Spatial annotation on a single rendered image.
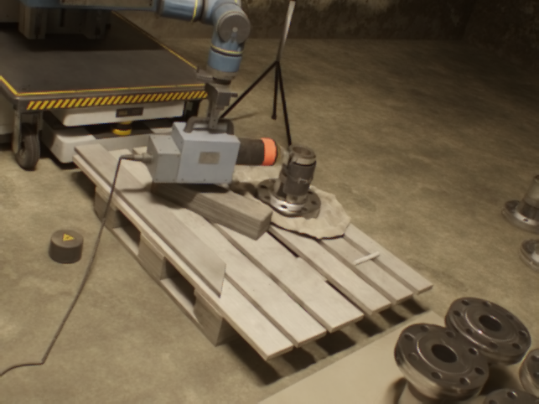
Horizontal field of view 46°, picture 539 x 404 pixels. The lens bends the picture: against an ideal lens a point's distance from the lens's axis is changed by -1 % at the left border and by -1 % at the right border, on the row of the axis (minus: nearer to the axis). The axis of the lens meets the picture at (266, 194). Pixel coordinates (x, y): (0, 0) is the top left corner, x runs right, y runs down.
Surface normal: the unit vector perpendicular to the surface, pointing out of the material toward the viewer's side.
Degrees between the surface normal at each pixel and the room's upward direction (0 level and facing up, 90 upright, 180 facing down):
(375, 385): 0
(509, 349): 0
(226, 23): 88
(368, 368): 0
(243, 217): 90
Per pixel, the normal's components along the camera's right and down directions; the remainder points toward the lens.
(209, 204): -0.40, 0.35
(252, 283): 0.23, -0.85
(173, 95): 0.62, 0.50
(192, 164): 0.37, 0.52
